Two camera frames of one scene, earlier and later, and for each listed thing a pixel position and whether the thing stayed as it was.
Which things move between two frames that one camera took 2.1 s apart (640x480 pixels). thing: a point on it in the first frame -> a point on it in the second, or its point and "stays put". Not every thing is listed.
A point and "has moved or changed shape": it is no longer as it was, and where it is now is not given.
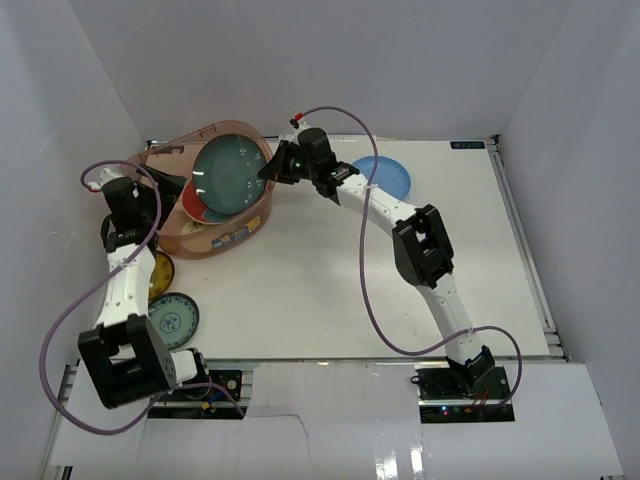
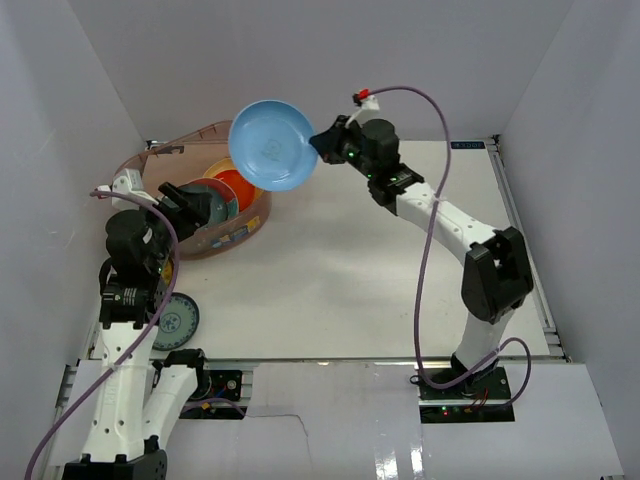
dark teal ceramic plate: [225, 173] -> [218, 205]
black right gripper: [277, 167] -> [329, 143]
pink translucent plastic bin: [181, 236] stays put
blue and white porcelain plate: [175, 317] stays put
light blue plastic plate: [390, 176] has moved or changed shape
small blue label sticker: [467, 145] stays put
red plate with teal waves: [194, 209] has moved or changed shape
